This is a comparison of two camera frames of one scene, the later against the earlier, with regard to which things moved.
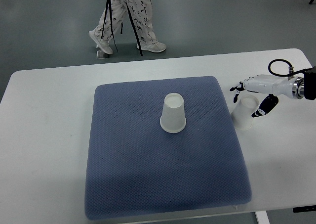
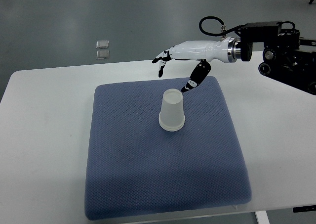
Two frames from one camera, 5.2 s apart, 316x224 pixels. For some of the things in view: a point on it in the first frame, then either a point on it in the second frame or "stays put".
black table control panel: x=304 y=208 stays put
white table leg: x=262 y=217 stays put
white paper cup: x=242 y=116 → x=171 y=116
